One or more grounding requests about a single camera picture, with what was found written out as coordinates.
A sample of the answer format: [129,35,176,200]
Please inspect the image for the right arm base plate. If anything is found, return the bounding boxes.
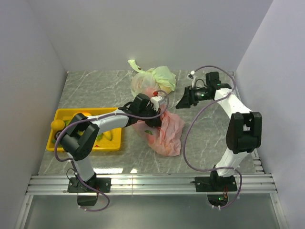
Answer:
[194,176,238,192]

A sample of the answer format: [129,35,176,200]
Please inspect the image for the purple cable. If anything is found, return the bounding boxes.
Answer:
[54,90,170,191]
[183,64,243,208]

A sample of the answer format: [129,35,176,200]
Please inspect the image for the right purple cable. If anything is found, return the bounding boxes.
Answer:
[183,64,243,208]

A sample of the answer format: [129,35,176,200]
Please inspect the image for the yellow plastic tray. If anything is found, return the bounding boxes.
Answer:
[46,107,122,152]

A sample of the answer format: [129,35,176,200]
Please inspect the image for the aluminium mounting rail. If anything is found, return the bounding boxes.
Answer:
[26,174,277,196]

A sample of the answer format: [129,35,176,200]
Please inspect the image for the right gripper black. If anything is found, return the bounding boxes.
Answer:
[175,85,212,109]

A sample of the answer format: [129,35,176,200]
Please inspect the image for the green plastic bag with fruits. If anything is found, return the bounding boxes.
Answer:
[128,60,177,97]

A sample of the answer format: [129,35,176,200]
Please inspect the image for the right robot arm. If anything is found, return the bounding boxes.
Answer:
[176,71,262,190]

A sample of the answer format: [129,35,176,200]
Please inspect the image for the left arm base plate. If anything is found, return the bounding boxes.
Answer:
[67,177,111,193]

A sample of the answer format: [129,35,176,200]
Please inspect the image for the pink plastic bag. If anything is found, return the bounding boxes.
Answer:
[132,111,184,156]

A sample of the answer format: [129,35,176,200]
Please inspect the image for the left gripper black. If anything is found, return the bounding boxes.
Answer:
[139,104,163,127]

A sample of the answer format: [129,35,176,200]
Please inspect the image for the right side aluminium rail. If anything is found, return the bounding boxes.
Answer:
[228,72,240,99]

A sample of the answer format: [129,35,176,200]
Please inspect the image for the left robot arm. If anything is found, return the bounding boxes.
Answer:
[55,91,168,192]

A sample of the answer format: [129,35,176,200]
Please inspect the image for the yellow lemon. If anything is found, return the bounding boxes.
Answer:
[51,119,65,131]

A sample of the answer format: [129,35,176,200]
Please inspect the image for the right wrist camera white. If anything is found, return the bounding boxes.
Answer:
[186,71,197,87]

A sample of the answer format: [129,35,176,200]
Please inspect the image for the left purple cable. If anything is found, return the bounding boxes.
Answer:
[54,90,170,191]

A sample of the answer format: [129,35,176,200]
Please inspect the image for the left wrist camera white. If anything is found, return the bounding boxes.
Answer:
[150,91,165,111]

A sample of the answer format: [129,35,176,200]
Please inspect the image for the yellow banana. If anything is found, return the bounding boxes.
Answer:
[102,131,112,141]

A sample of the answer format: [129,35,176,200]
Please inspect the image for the yellow mango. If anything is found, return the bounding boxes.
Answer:
[80,112,92,117]

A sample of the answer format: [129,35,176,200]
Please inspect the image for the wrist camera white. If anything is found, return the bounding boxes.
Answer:
[186,71,197,87]
[150,91,165,111]

